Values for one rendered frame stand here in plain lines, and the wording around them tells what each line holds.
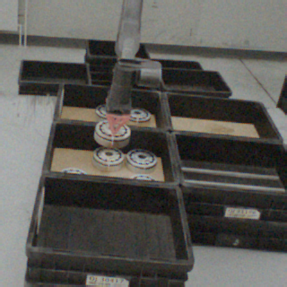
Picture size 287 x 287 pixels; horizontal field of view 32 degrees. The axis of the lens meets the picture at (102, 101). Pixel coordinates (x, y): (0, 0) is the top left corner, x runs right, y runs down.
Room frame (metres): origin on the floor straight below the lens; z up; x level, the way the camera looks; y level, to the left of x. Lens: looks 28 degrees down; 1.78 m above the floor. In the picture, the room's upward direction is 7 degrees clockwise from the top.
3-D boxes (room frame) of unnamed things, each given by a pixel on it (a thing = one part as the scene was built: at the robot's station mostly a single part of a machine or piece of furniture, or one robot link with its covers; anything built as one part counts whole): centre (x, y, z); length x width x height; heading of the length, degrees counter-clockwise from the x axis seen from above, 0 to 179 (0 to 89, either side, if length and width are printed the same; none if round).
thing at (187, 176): (1.31, -0.44, 0.87); 0.40 x 0.30 x 0.11; 92
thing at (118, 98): (1.24, -0.05, 1.16); 0.10 x 0.07 x 0.07; 1
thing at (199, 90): (2.64, -0.51, 0.37); 0.40 x 0.30 x 0.45; 98
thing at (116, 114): (1.23, -0.04, 1.09); 0.07 x 0.07 x 0.09; 1
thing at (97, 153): (1.37, -0.04, 0.86); 0.10 x 0.10 x 0.01
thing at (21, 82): (2.53, 0.29, 0.37); 0.40 x 0.30 x 0.45; 98
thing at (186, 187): (1.31, -0.44, 0.92); 0.40 x 0.30 x 0.02; 92
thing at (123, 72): (1.23, -0.06, 1.22); 0.07 x 0.06 x 0.07; 96
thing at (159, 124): (1.59, -0.03, 0.87); 0.40 x 0.30 x 0.11; 92
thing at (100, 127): (1.24, -0.04, 1.04); 0.10 x 0.10 x 0.01
